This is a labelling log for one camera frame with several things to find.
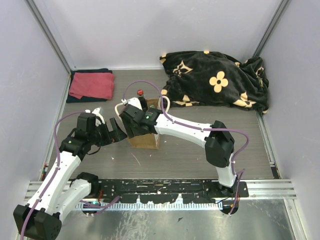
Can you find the glass cola bottle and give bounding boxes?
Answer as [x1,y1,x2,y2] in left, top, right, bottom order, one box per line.
[137,89,148,111]

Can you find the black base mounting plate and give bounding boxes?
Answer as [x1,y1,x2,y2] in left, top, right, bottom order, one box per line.
[86,179,249,204]

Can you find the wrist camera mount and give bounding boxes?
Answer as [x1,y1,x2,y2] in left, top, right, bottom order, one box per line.
[121,97,142,110]
[85,107,105,127]

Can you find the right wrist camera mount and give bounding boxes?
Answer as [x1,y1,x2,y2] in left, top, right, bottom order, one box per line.
[121,97,142,110]

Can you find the black floral fleece blanket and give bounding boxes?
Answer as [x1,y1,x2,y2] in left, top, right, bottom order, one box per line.
[159,51,269,115]

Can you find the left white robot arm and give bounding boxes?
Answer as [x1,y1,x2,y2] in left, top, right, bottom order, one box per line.
[13,108,127,240]

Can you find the folded red cloth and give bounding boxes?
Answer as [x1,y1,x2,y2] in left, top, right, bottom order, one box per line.
[69,72,115,100]

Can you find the white slotted cable duct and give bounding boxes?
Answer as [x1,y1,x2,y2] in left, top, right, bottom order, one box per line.
[74,201,223,211]

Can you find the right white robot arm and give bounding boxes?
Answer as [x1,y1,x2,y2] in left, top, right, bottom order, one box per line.
[119,104,238,197]

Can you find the aluminium frame rail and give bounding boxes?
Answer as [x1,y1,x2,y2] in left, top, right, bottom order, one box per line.
[24,178,298,201]

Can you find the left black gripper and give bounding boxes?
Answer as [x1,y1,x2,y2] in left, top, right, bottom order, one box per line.
[89,117,127,147]

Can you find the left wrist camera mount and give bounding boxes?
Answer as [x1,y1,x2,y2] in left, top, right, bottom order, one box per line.
[85,107,105,127]

